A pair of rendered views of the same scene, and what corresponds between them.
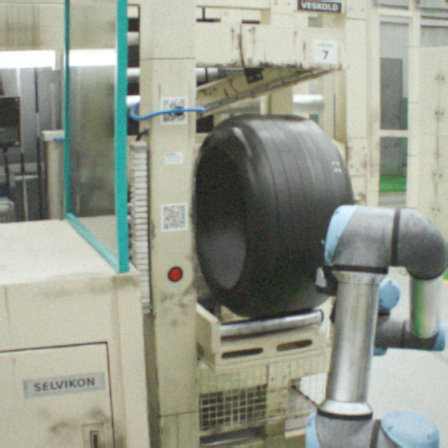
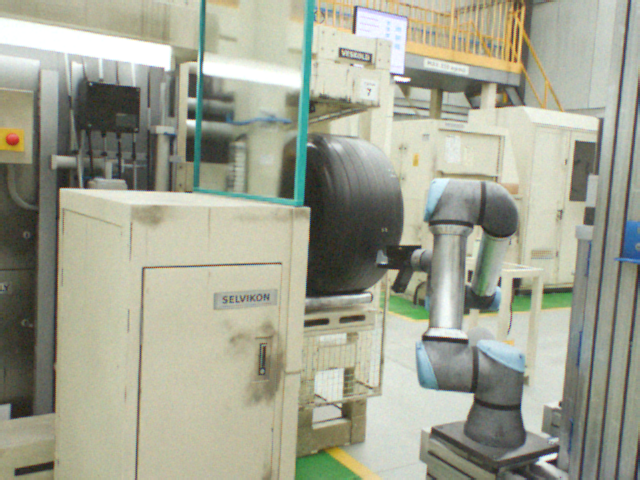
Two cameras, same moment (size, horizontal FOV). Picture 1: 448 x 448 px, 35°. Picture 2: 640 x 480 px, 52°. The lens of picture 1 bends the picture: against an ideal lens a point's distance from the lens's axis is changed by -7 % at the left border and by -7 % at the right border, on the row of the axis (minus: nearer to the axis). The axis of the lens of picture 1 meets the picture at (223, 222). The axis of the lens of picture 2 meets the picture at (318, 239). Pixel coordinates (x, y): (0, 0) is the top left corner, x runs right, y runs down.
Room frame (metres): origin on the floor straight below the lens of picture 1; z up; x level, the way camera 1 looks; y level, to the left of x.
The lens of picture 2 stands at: (-0.17, 0.44, 1.34)
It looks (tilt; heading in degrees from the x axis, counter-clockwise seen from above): 6 degrees down; 347
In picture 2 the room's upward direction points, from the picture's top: 3 degrees clockwise
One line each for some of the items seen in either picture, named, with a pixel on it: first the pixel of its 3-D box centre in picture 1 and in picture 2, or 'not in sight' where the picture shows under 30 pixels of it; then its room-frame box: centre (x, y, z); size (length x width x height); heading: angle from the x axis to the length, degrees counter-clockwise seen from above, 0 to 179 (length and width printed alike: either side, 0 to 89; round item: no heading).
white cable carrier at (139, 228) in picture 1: (140, 227); not in sight; (1.99, 0.22, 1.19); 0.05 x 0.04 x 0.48; 22
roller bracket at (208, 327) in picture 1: (192, 317); not in sight; (2.10, 0.09, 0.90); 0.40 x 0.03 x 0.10; 22
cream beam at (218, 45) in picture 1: (247, 47); (305, 82); (2.49, -0.08, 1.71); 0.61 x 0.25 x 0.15; 112
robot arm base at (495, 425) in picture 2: not in sight; (495, 416); (1.26, -0.37, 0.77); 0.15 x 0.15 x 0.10
